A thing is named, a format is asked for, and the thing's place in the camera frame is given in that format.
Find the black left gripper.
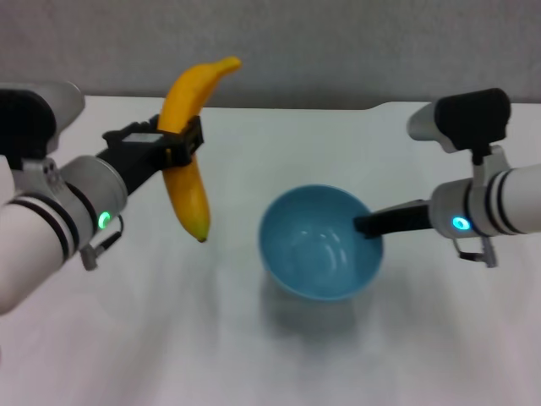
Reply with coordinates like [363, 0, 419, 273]
[97, 112, 205, 198]

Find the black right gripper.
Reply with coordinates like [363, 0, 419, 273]
[352, 199, 434, 240]

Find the blue ceramic bowl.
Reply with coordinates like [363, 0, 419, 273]
[258, 184, 386, 303]

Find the yellow banana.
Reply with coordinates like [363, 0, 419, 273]
[156, 56, 243, 244]

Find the right wrist cable with connector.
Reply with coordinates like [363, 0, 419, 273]
[449, 234, 500, 269]

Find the wrist cable with connector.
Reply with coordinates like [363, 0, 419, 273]
[449, 234, 500, 269]
[79, 214, 126, 272]

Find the left wrist cable with connector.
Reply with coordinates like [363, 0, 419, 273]
[79, 214, 126, 272]

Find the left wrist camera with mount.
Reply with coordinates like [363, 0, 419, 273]
[0, 81, 86, 170]

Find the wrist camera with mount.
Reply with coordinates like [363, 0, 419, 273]
[0, 81, 86, 170]
[406, 87, 513, 187]

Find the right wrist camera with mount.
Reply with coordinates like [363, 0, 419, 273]
[406, 87, 513, 187]

